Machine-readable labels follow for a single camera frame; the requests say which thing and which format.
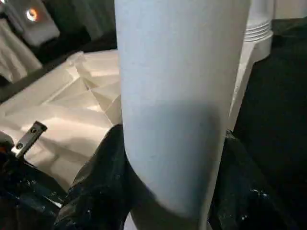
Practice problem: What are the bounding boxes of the white plastic table leg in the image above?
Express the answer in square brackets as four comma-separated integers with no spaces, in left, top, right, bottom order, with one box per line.
[114,0,252,230]
[243,0,273,44]

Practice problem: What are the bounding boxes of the white plastic table top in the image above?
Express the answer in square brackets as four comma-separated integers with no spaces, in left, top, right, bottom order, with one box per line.
[0,35,273,190]

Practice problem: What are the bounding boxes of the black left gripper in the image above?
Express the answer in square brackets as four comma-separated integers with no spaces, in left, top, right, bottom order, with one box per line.
[0,121,69,230]

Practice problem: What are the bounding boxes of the black mat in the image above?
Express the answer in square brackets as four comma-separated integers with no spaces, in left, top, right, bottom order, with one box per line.
[0,18,307,230]

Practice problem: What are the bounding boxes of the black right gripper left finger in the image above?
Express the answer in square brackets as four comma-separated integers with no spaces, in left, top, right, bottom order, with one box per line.
[54,124,140,230]

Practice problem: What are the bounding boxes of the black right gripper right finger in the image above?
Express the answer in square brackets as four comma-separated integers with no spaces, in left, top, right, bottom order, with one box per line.
[208,130,307,230]

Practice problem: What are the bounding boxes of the white computer case glowing fans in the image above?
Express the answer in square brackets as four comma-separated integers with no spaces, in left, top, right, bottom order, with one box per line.
[14,0,60,46]

